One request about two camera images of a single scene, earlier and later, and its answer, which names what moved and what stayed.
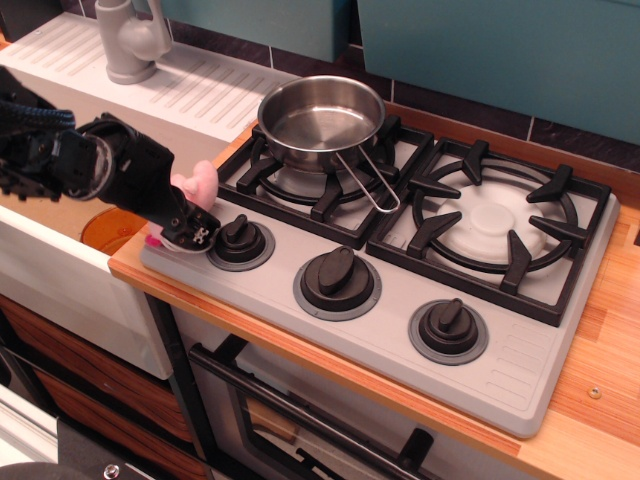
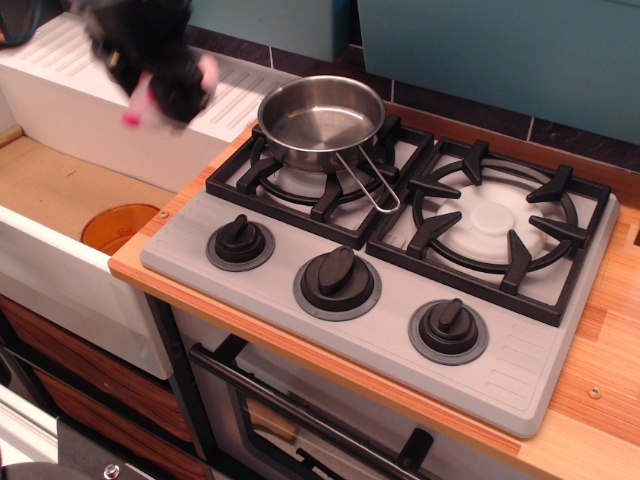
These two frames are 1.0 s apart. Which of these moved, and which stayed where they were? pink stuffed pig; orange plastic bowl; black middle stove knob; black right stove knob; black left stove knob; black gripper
Moved: black gripper; pink stuffed pig
Stayed: black right stove knob; orange plastic bowl; black left stove knob; black middle stove knob
